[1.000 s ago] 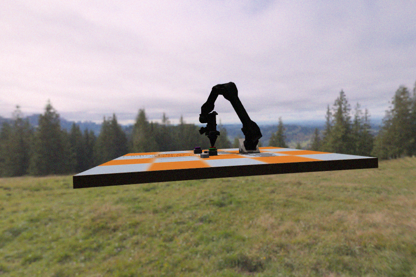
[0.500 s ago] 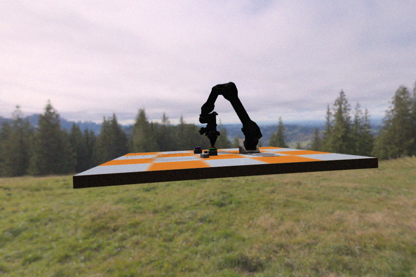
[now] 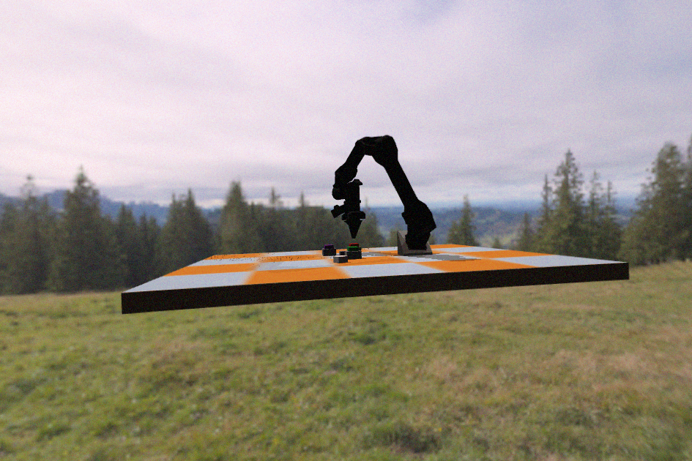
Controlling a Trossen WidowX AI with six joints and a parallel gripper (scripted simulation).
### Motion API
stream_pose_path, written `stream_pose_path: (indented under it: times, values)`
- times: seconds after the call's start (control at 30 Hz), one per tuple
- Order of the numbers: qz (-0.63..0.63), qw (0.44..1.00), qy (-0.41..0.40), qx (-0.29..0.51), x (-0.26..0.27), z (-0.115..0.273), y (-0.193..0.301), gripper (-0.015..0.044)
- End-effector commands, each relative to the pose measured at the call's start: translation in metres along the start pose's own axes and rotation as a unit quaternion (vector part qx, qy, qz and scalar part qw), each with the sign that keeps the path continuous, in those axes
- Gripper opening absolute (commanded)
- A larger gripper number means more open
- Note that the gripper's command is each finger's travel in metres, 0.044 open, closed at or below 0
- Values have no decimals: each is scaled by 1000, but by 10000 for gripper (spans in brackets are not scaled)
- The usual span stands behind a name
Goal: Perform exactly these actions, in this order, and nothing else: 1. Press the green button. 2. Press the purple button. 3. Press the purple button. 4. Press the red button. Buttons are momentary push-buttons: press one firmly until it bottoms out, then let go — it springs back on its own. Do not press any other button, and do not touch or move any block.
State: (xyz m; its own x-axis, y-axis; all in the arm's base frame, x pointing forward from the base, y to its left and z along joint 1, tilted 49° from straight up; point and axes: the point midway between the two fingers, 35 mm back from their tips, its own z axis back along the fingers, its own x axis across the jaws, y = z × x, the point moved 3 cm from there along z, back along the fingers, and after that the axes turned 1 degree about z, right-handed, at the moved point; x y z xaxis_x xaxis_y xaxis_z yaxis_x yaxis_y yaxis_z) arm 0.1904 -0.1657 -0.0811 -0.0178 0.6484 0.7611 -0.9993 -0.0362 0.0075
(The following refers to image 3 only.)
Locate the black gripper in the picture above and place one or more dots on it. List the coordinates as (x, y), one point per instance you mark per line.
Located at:
(354, 215)

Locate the green button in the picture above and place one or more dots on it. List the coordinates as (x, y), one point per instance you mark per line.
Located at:
(353, 253)

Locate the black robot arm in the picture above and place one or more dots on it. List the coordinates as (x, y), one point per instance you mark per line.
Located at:
(417, 216)

